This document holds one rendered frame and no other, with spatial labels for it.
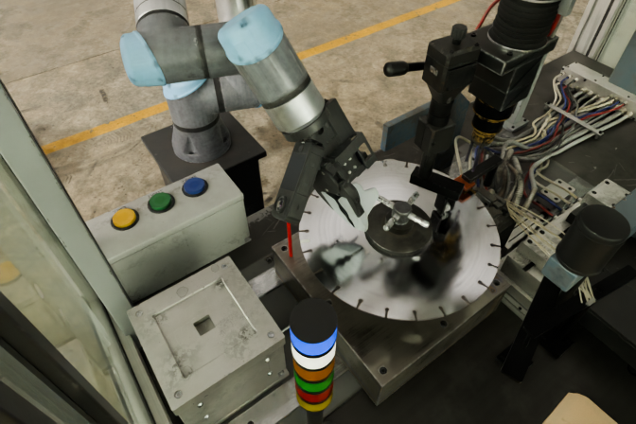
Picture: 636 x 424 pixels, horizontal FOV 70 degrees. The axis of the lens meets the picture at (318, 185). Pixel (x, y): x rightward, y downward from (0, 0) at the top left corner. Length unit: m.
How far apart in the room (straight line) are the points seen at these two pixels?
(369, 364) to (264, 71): 0.46
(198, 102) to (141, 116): 1.61
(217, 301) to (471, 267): 0.40
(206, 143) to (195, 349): 0.59
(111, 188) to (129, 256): 1.47
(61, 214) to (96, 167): 1.83
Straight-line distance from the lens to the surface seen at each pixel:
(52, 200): 0.64
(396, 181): 0.85
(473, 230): 0.80
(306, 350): 0.45
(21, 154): 0.59
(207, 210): 0.88
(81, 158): 2.56
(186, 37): 0.67
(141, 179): 2.32
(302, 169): 0.61
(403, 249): 0.74
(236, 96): 1.10
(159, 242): 0.88
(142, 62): 0.67
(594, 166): 1.35
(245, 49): 0.57
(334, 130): 0.64
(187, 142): 1.18
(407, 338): 0.78
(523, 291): 0.94
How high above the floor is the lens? 1.55
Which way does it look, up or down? 46 degrees down
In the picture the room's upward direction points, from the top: straight up
